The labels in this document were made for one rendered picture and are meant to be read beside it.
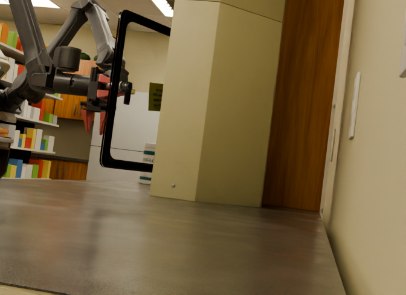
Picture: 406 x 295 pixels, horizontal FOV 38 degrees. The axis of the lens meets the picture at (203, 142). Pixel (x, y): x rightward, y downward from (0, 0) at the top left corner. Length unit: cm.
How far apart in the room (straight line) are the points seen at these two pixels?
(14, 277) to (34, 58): 136
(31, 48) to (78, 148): 580
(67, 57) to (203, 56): 41
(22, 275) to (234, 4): 115
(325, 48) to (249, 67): 37
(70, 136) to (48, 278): 718
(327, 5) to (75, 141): 597
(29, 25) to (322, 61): 84
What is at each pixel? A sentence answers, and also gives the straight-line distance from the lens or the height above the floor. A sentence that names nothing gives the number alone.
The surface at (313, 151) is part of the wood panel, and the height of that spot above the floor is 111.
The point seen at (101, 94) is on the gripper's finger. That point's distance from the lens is 156.
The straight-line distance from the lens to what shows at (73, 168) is 688.
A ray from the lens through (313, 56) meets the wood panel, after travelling 174.
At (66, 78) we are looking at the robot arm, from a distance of 161.
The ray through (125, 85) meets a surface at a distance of 148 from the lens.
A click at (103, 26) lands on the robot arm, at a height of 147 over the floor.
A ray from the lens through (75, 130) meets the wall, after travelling 750.
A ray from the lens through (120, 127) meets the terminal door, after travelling 149.
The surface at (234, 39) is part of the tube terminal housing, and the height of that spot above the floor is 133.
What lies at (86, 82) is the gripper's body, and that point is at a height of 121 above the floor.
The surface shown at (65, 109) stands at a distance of 721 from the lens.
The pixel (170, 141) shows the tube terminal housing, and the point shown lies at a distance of 137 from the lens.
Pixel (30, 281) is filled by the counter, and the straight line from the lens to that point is 34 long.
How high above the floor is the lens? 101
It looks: 3 degrees up
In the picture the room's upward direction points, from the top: 7 degrees clockwise
